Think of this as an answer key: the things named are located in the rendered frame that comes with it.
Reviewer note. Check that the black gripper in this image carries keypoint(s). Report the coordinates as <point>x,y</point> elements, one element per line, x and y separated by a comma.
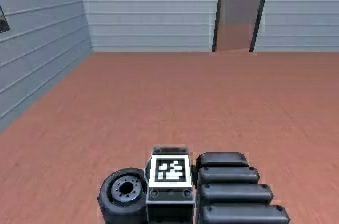
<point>123,195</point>

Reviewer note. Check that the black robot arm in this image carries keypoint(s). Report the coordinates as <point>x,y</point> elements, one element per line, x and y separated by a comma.
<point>233,193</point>

